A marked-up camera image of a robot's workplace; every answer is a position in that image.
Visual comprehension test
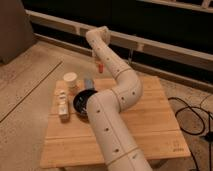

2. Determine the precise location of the dark ceramic bowl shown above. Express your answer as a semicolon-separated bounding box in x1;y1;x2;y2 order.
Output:
73;89;96;118

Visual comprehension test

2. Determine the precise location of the grey cabinet corner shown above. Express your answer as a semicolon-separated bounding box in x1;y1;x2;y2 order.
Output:
0;0;36;64

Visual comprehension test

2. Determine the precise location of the white plastic bottle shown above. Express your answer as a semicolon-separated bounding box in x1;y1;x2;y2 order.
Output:
58;90;69;121

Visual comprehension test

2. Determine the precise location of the orange red pepper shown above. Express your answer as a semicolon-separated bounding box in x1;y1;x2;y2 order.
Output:
98;63;104;73

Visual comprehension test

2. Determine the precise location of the white wooden railing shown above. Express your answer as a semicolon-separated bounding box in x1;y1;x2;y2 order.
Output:
25;9;213;71

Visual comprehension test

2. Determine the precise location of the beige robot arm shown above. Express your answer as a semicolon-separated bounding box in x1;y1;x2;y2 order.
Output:
86;26;153;171

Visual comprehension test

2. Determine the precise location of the wooden cutting board table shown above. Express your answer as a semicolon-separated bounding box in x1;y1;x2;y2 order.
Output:
40;76;190;168

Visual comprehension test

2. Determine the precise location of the white paper cup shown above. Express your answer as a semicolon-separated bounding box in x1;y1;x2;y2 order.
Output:
63;72;78;93

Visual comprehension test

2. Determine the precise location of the black floor cable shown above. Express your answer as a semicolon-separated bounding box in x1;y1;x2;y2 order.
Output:
167;93;213;171

